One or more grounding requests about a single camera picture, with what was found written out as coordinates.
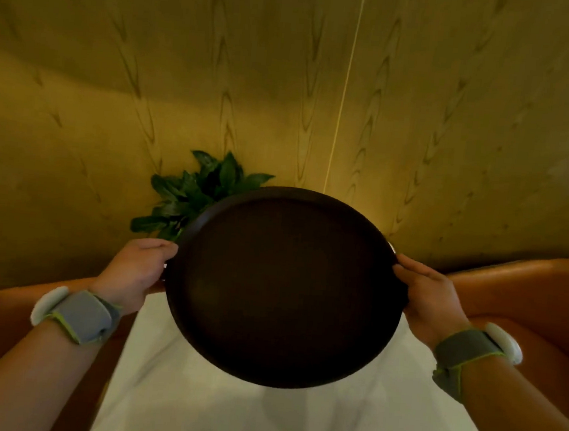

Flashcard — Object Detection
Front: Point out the person's left forearm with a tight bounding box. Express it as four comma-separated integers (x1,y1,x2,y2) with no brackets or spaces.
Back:
0,316,107,431

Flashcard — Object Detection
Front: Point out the person's right forearm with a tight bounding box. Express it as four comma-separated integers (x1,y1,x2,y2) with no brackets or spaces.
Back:
454,352,569,431

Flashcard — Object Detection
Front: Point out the green leafy plant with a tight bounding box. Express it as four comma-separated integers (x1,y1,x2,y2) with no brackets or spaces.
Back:
129,143,277,250

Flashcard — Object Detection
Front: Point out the grey wrist tracker band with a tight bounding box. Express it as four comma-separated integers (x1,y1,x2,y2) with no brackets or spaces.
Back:
28,283,124,349
429,317,526,409

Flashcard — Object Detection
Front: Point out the grey right wrist tracker band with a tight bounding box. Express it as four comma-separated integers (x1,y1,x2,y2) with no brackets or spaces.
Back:
429,317,526,409

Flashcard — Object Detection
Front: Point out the grey left wrist tracker band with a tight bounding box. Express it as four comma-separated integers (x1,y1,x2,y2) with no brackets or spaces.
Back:
28,283,124,349

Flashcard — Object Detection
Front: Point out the dark round tray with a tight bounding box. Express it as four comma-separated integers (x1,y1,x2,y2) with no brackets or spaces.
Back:
155,177,417,399

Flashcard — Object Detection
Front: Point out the orange leather booth seat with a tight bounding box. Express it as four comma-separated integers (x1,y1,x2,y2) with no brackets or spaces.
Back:
0,267,166,431
433,247,569,431

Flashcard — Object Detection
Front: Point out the person's right hand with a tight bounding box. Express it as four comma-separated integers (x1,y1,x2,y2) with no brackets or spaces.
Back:
385,253,478,354

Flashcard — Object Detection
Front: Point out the person's left hand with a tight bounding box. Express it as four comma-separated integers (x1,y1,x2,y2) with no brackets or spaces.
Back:
88,233,180,320

